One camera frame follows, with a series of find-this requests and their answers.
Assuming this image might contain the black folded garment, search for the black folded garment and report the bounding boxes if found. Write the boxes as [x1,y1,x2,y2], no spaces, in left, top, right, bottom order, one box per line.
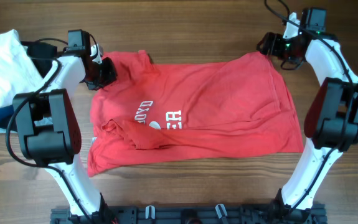
[21,41,57,78]

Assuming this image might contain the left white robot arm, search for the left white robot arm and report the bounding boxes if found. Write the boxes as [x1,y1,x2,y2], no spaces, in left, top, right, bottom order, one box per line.
[5,29,118,223]

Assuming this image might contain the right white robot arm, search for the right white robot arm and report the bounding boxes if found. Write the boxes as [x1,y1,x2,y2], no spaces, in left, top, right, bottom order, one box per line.
[257,6,358,222]

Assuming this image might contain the white folded shirt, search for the white folded shirt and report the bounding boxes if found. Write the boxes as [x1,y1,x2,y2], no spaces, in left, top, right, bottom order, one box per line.
[0,29,42,108]

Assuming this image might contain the red printed t-shirt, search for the red printed t-shirt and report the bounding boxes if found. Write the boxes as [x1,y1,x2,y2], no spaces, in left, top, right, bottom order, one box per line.
[87,50,303,176]

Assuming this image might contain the light grey folded garment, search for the light grey folded garment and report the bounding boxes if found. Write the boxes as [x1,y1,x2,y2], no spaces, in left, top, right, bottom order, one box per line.
[0,118,52,134]

